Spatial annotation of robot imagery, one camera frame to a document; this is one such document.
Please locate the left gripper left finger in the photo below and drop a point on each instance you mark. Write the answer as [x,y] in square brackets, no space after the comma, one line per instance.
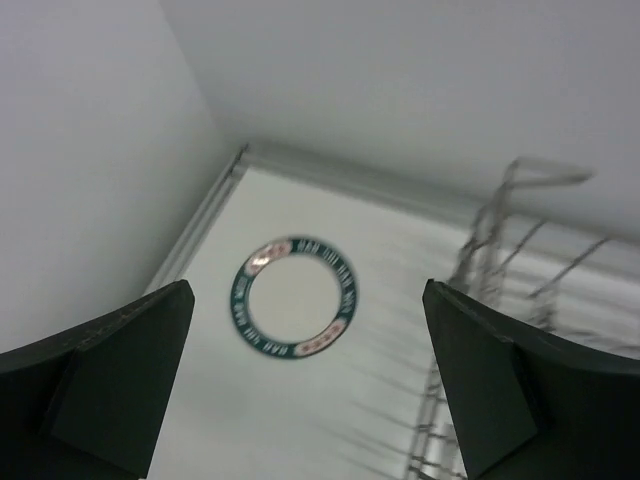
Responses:
[89,402]

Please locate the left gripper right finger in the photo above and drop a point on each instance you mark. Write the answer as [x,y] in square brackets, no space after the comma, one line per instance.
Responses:
[527,404]

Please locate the grey wire dish rack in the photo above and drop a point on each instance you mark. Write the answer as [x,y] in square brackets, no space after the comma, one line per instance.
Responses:
[535,274]

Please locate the green rimmed printed plate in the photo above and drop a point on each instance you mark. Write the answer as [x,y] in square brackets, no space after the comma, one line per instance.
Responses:
[293,297]

